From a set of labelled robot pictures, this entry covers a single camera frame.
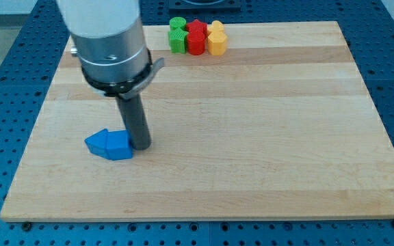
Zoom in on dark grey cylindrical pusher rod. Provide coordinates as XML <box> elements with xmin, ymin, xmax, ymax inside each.
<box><xmin>116</xmin><ymin>95</ymin><xmax>152</xmax><ymax>150</ymax></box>

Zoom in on blue cube block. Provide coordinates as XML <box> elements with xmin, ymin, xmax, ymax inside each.
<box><xmin>105</xmin><ymin>130</ymin><xmax>133</xmax><ymax>161</ymax></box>

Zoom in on blue triangular block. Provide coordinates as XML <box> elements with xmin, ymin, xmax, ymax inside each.
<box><xmin>84</xmin><ymin>128</ymin><xmax>109</xmax><ymax>159</ymax></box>

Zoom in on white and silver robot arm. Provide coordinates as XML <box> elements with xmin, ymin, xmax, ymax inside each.
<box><xmin>57</xmin><ymin>0</ymin><xmax>157</xmax><ymax>150</ymax></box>

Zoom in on green star block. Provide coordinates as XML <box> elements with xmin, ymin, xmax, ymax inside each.
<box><xmin>168</xmin><ymin>28</ymin><xmax>189</xmax><ymax>54</ymax></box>

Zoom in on red cylinder block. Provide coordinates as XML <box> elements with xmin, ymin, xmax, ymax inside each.
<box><xmin>187</xmin><ymin>31</ymin><xmax>206</xmax><ymax>55</ymax></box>

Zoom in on green cylinder block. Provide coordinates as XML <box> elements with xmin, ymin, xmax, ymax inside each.
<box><xmin>169</xmin><ymin>16</ymin><xmax>187</xmax><ymax>31</ymax></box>

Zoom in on red star block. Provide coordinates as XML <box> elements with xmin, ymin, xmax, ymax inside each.
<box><xmin>185</xmin><ymin>19</ymin><xmax>207</xmax><ymax>36</ymax></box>

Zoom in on yellow hexagon block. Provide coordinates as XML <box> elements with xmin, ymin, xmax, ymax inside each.
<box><xmin>208</xmin><ymin>31</ymin><xmax>228</xmax><ymax>56</ymax></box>

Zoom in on yellow heart block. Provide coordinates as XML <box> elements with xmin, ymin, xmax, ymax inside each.
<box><xmin>207</xmin><ymin>20</ymin><xmax>224</xmax><ymax>36</ymax></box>

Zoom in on light wooden board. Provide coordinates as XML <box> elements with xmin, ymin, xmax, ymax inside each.
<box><xmin>0</xmin><ymin>21</ymin><xmax>394</xmax><ymax>222</ymax></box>

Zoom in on black clamp ring with bracket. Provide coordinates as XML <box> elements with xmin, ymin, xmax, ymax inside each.
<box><xmin>81</xmin><ymin>51</ymin><xmax>166</xmax><ymax>101</ymax></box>

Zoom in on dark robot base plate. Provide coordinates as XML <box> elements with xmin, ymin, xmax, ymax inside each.
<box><xmin>168</xmin><ymin>0</ymin><xmax>241</xmax><ymax>10</ymax></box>

